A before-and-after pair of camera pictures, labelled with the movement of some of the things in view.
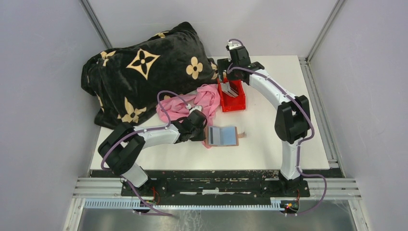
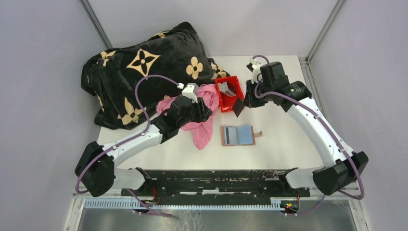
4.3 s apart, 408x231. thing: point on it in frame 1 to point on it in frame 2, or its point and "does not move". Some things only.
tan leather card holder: [220, 136] to [238, 135]
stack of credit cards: [225, 87] does not move
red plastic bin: [229, 103] does not move
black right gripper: [224, 64] to [249, 100]
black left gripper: [201, 137] to [203, 111]
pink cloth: [174, 109] does not move
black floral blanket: [128, 81] does not move
